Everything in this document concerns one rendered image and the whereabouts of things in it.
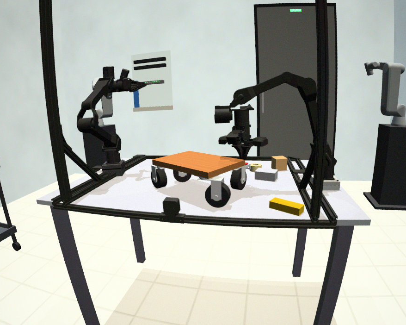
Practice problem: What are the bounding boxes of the pale yellow roll of tape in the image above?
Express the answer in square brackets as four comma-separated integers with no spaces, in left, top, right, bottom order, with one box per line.
[250,163,262,172]

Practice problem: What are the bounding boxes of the yellow rectangular block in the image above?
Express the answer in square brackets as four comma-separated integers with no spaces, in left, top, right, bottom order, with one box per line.
[269,197,304,216]

